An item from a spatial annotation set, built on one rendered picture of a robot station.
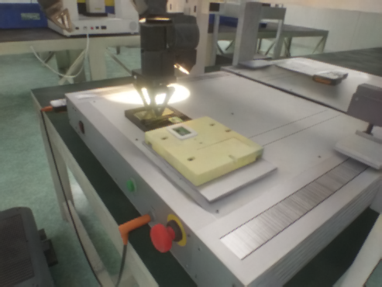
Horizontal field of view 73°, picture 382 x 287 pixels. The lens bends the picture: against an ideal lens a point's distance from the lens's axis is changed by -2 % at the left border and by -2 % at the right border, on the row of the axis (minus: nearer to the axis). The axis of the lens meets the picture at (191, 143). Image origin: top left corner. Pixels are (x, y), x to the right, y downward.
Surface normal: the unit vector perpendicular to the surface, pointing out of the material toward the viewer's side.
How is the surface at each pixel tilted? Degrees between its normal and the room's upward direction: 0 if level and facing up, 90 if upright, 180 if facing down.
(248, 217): 0
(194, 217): 0
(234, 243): 0
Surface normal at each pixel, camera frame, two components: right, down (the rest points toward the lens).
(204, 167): 0.06, -0.87
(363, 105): -0.79, 0.25
